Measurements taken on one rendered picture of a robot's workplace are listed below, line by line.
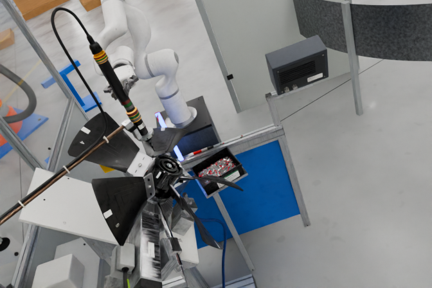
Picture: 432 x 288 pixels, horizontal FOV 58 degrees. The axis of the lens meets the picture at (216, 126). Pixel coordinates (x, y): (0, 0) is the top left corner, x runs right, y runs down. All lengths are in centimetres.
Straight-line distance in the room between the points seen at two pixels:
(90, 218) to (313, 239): 150
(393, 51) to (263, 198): 132
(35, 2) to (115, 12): 891
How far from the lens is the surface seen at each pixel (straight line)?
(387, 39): 285
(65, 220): 151
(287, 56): 182
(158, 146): 167
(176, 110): 210
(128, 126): 145
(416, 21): 274
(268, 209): 246
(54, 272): 182
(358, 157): 299
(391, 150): 303
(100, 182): 128
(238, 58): 341
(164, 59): 195
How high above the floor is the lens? 214
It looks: 36 degrees down
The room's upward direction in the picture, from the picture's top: 23 degrees counter-clockwise
